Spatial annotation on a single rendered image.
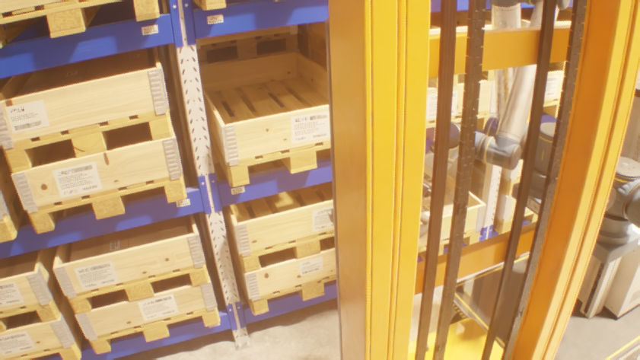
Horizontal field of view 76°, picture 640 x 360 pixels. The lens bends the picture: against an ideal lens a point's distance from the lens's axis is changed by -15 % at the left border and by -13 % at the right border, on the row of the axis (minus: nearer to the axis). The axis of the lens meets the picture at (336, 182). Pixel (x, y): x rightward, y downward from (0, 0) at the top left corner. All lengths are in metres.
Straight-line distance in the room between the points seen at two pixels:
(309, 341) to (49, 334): 1.60
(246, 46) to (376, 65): 2.86
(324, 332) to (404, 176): 2.47
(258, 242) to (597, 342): 2.01
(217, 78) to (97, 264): 1.60
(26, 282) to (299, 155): 1.61
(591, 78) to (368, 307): 0.72
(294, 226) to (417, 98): 1.98
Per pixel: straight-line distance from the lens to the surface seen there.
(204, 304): 2.86
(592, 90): 1.18
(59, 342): 2.99
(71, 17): 2.15
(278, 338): 3.21
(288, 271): 2.83
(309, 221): 2.68
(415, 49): 0.74
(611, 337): 3.01
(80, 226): 2.58
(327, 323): 3.27
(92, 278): 2.68
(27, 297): 2.80
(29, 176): 2.40
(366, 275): 0.89
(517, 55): 1.05
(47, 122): 2.28
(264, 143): 2.39
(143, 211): 2.52
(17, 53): 2.29
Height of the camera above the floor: 2.37
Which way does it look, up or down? 30 degrees down
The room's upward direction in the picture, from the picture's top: 2 degrees counter-clockwise
